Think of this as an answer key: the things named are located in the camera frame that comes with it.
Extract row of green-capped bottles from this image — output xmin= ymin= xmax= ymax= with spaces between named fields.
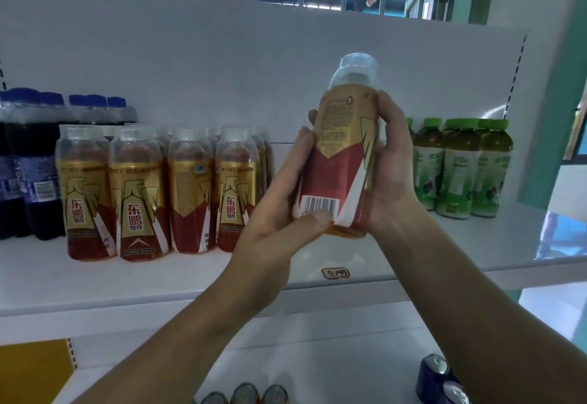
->
xmin=406 ymin=117 xmax=515 ymax=219

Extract person's left forearm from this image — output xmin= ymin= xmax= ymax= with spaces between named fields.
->
xmin=73 ymin=280 xmax=267 ymax=404

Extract white metal shelf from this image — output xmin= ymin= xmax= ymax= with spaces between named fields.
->
xmin=0 ymin=0 xmax=587 ymax=404

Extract drinks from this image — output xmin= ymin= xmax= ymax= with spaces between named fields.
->
xmin=415 ymin=353 xmax=474 ymax=404

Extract group of blue-capped cola bottles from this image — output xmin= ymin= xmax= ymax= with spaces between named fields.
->
xmin=0 ymin=87 xmax=139 ymax=241

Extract person's left hand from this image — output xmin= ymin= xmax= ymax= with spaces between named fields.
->
xmin=220 ymin=124 xmax=336 ymax=315

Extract row of amber drink bottles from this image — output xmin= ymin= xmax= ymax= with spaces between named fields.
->
xmin=55 ymin=124 xmax=275 ymax=263

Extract person's right forearm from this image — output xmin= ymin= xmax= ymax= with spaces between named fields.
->
xmin=371 ymin=206 xmax=587 ymax=404

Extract gold red drink bottle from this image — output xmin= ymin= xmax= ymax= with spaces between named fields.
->
xmin=293 ymin=52 xmax=382 ymax=239

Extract person's right hand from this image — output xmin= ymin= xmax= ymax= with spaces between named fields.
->
xmin=307 ymin=90 xmax=425 ymax=237

